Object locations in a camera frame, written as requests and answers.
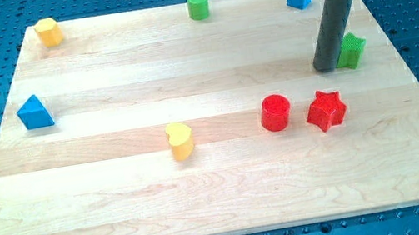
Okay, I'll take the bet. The green cylinder block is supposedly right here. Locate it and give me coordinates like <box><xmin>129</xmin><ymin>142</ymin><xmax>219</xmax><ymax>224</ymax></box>
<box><xmin>186</xmin><ymin>0</ymin><xmax>210</xmax><ymax>21</ymax></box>

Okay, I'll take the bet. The green star block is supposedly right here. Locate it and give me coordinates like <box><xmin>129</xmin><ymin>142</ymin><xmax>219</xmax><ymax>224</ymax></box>
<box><xmin>337</xmin><ymin>32</ymin><xmax>367</xmax><ymax>69</ymax></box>

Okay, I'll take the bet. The yellow heart block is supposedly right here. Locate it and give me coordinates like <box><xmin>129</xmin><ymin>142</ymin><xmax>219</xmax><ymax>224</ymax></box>
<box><xmin>165</xmin><ymin>122</ymin><xmax>195</xmax><ymax>161</ymax></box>

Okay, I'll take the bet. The light wooden board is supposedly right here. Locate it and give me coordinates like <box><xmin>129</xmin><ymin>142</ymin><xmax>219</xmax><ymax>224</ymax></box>
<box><xmin>0</xmin><ymin>0</ymin><xmax>419</xmax><ymax>235</ymax></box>

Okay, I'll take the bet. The red star block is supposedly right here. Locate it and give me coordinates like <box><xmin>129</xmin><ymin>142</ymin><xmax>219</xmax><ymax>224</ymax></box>
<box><xmin>306</xmin><ymin>90</ymin><xmax>347</xmax><ymax>132</ymax></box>

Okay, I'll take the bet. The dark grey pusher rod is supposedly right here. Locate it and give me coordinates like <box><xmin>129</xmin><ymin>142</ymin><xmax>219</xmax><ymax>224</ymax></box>
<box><xmin>312</xmin><ymin>0</ymin><xmax>353</xmax><ymax>73</ymax></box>

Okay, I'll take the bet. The yellow hexagon block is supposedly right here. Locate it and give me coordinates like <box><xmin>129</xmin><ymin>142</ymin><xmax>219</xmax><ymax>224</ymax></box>
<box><xmin>33</xmin><ymin>17</ymin><xmax>64</xmax><ymax>48</ymax></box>

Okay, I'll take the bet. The blue triangle block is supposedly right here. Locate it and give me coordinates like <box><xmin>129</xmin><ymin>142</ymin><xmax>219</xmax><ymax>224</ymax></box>
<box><xmin>17</xmin><ymin>95</ymin><xmax>55</xmax><ymax>130</ymax></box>

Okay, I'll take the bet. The red cylinder block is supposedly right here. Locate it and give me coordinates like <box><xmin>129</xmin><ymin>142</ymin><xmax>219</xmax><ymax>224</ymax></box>
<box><xmin>261</xmin><ymin>94</ymin><xmax>291</xmax><ymax>132</ymax></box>

